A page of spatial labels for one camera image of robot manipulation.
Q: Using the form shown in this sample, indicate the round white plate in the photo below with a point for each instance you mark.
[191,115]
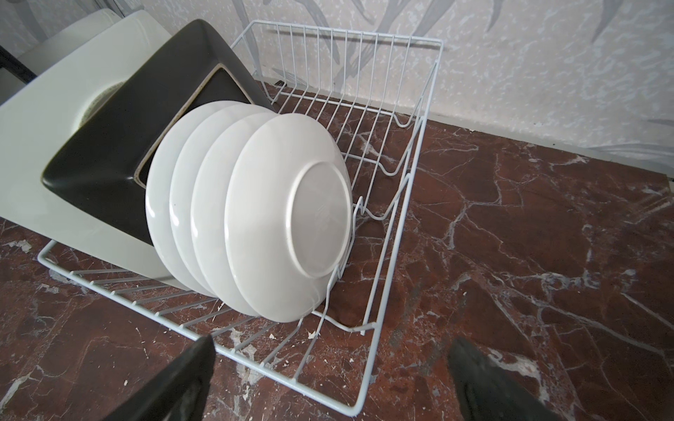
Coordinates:
[208,208]
[288,217]
[191,137]
[157,199]

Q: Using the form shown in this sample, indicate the white wire dish rack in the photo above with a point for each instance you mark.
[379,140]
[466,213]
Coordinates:
[372,92]

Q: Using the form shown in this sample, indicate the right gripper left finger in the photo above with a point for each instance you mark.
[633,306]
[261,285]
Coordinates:
[178,392]

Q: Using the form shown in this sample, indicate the white square plate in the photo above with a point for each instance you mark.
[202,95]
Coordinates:
[38,121]
[50,49]

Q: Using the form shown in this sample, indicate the black square plate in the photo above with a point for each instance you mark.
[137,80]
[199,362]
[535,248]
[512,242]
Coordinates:
[102,169]

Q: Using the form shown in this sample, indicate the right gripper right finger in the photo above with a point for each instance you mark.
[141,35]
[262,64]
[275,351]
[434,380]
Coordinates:
[485,391]

